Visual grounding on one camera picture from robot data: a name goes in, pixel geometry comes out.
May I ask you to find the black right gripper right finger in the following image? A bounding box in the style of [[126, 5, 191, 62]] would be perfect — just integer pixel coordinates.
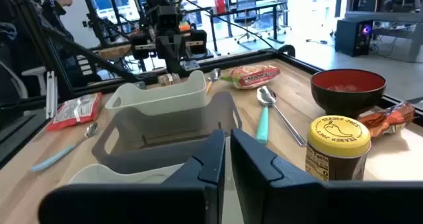
[[230, 128, 423, 224]]

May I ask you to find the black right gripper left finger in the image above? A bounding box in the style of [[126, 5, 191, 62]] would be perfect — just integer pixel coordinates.
[[38, 128, 227, 224]]

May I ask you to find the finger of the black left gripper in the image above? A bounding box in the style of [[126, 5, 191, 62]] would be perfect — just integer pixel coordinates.
[[130, 33, 150, 60], [189, 28, 208, 56]]

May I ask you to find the wooden-handled spoon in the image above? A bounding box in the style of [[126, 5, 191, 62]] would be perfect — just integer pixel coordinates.
[[205, 67, 222, 95]]

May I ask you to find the pink yellow ramen packet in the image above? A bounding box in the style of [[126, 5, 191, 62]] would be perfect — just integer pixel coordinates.
[[219, 64, 281, 90]]

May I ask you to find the teal-handled spoon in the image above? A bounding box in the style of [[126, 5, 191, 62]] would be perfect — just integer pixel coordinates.
[[256, 85, 277, 145]]

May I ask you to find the all-steel spoon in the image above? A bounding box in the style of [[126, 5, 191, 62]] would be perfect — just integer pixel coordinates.
[[260, 85, 307, 148]]

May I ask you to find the yellow-lidded spice jar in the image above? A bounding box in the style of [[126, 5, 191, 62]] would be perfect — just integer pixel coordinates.
[[304, 114, 372, 182]]

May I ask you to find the red and white packet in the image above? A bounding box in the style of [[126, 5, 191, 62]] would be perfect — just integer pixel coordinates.
[[46, 91, 103, 132]]

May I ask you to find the orange snack packet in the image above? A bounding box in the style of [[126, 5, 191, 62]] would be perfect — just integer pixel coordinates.
[[358, 101, 416, 139]]

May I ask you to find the light-blue-handled spoon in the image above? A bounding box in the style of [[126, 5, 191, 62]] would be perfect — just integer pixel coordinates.
[[30, 121, 99, 172]]

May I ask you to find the wooden side table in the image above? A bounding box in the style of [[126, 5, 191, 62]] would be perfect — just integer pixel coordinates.
[[98, 44, 133, 61]]

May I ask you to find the red container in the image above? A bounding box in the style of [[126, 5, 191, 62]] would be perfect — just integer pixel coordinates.
[[214, 0, 227, 15]]

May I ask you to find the office chair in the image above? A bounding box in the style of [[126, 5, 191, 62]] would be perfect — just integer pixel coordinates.
[[233, 0, 265, 45]]

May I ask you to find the light grey plastic bin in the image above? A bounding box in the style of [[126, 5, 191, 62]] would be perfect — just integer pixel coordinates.
[[104, 69, 208, 116]]

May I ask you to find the dark grey plastic bin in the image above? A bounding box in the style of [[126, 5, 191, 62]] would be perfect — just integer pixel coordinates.
[[91, 91, 243, 174]]

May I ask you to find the black desk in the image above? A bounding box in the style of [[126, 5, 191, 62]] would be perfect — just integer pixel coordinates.
[[206, 1, 288, 55]]

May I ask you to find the person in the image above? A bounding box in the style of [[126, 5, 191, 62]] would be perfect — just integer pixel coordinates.
[[34, 0, 100, 83]]

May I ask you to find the white metal strip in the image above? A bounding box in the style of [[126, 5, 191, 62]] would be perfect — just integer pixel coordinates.
[[45, 70, 59, 120]]

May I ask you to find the white chair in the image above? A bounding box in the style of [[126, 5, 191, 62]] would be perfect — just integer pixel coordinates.
[[0, 60, 47, 99]]

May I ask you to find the red and black bowl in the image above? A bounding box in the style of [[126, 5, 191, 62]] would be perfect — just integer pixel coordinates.
[[310, 68, 387, 118]]

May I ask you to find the black computer tower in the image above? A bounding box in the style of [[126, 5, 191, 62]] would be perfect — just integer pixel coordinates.
[[334, 18, 374, 57]]

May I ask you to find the grey workbench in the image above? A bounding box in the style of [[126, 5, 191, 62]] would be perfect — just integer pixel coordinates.
[[343, 0, 423, 63]]

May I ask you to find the silver metal bracket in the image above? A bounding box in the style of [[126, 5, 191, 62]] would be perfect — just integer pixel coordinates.
[[180, 59, 201, 72]]

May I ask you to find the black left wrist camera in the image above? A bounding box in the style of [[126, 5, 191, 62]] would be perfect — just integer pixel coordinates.
[[157, 5, 181, 32]]

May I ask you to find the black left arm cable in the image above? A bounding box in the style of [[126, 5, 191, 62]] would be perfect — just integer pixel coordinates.
[[167, 0, 277, 50]]

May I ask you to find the black aluminium table frame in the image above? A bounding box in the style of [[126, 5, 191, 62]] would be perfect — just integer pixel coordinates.
[[0, 0, 423, 168]]

